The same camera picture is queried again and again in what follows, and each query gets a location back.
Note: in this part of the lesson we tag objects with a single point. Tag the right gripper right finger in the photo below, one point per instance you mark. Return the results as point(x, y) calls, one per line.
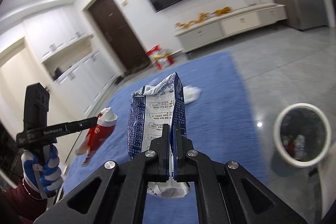
point(226, 192)

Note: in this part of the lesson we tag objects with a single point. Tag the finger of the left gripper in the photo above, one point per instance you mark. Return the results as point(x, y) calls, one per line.
point(67, 128)

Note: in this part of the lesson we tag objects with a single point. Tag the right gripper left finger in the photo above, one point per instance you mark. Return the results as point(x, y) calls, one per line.
point(114, 193)

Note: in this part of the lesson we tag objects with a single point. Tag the red white wrapper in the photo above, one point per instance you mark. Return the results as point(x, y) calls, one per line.
point(97, 135)

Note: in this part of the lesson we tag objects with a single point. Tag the blue white snack bag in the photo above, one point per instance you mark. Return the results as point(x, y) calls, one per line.
point(152, 107)

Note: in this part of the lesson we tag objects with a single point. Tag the white tissue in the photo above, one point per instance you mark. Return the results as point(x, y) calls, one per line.
point(191, 94)

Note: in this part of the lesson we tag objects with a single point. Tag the red sleeve forearm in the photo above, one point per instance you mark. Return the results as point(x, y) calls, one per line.
point(22, 204)

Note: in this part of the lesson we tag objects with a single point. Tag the white round trash bin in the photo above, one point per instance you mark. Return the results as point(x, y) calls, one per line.
point(302, 135)

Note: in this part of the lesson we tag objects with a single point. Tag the left blue white gloved hand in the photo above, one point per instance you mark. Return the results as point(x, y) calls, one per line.
point(42, 175)

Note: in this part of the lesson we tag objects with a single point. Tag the dark brown door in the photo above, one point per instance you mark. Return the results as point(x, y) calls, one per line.
point(119, 35)

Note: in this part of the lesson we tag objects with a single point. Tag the red gift bag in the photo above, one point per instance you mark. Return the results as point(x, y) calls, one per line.
point(161, 57)

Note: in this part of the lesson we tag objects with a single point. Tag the white tv cabinet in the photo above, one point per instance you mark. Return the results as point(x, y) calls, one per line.
point(231, 24)

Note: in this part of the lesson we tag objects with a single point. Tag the golden dragon ornament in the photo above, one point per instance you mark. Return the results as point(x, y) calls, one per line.
point(203, 16)

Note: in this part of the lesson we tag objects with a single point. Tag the white wall cabinets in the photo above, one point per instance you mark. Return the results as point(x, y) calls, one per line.
point(64, 46)

